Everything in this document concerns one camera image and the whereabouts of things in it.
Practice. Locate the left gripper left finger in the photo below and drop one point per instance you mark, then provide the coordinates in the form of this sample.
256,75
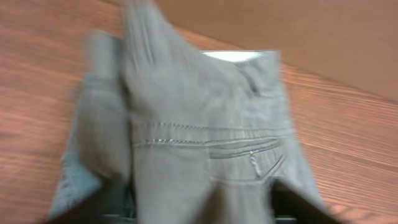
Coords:
93,208

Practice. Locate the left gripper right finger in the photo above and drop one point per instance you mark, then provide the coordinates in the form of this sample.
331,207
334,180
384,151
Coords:
289,207

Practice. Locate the grey cotton shorts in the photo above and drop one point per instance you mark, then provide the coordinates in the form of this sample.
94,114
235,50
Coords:
194,138

